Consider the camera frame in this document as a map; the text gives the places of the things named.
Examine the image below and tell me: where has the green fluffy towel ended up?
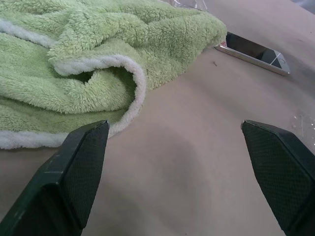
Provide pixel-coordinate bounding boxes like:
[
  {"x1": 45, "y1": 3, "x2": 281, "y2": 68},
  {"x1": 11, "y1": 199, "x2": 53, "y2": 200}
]
[{"x1": 0, "y1": 0, "x2": 228, "y2": 150}]

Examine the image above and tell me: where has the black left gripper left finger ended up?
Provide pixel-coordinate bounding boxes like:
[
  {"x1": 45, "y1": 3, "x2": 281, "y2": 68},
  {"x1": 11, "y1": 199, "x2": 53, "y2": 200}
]
[{"x1": 0, "y1": 119, "x2": 110, "y2": 236}]

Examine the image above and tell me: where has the white smartphone with black screen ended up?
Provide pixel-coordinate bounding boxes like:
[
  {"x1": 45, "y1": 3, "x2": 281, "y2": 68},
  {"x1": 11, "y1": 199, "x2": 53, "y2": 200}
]
[{"x1": 214, "y1": 31, "x2": 291, "y2": 77}]

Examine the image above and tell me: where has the clear plastic item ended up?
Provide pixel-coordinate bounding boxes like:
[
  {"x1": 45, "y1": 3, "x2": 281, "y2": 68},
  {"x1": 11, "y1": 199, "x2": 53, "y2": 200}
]
[{"x1": 169, "y1": 0, "x2": 208, "y2": 11}]

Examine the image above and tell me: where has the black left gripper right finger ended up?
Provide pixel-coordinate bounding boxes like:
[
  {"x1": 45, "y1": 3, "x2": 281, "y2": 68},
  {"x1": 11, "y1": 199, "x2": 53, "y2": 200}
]
[{"x1": 240, "y1": 119, "x2": 315, "y2": 236}]

